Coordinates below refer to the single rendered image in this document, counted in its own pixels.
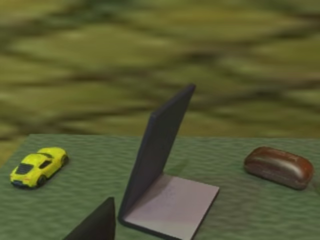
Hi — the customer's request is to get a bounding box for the open dark laptop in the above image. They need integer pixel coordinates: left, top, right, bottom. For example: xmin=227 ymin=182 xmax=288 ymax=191
xmin=117 ymin=83 xmax=221 ymax=240

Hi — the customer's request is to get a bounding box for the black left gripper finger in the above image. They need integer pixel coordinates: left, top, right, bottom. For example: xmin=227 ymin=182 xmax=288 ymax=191
xmin=62 ymin=196 xmax=117 ymax=240

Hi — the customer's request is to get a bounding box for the yellow toy car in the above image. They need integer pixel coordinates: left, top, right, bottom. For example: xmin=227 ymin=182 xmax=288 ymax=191
xmin=9 ymin=147 xmax=69 ymax=190

